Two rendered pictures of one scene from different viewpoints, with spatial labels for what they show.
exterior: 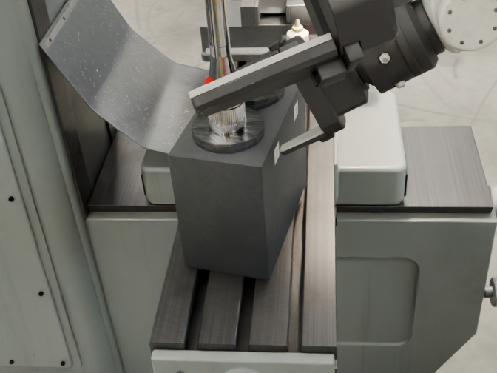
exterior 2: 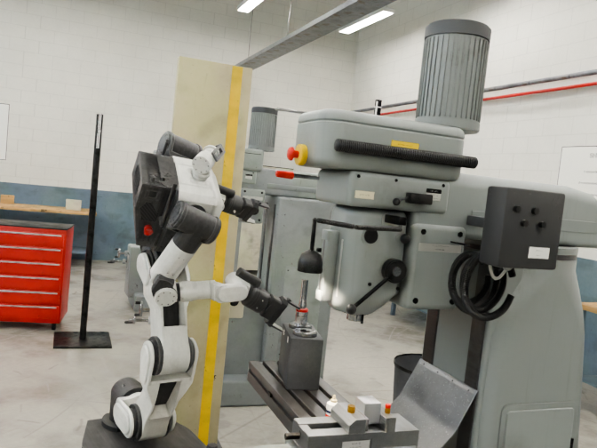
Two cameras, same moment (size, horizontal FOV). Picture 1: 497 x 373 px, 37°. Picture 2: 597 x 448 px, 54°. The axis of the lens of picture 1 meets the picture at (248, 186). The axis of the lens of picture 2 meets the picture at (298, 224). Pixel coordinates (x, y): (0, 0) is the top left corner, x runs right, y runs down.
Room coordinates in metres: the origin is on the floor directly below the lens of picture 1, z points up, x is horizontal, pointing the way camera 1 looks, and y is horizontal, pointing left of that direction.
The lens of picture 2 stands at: (2.68, -1.10, 1.68)
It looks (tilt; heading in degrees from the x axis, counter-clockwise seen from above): 4 degrees down; 151
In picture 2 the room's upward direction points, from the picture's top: 6 degrees clockwise
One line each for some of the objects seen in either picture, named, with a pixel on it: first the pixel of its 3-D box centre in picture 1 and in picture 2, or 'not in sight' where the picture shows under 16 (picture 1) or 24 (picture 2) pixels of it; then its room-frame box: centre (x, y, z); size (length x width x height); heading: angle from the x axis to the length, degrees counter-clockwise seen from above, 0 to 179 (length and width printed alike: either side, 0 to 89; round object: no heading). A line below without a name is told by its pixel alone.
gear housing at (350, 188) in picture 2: not in sight; (381, 191); (1.23, -0.02, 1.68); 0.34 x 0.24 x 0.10; 82
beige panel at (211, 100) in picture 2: not in sight; (197, 264); (-0.52, 0.05, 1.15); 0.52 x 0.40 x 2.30; 82
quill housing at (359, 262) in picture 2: not in sight; (362, 259); (1.23, -0.06, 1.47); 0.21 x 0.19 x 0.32; 172
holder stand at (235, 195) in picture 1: (245, 166); (299, 353); (0.82, 0.00, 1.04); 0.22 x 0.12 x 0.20; 161
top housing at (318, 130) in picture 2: not in sight; (378, 147); (1.23, -0.05, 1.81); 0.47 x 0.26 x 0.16; 82
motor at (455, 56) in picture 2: not in sight; (451, 79); (1.26, 0.19, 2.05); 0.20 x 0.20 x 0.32
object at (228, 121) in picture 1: (225, 106); (301, 317); (0.77, 0.02, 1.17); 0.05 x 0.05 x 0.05
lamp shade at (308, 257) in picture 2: not in sight; (310, 260); (1.25, -0.25, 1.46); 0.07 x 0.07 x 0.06
